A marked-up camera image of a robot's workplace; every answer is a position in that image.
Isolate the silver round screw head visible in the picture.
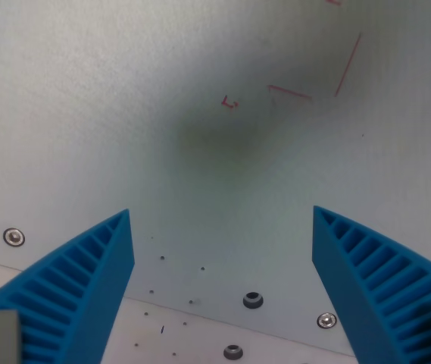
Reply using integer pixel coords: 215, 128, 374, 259
317, 312, 338, 331
2, 227, 27, 247

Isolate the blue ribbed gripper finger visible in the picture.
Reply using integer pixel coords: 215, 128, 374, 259
311, 205, 431, 364
0, 208, 136, 364

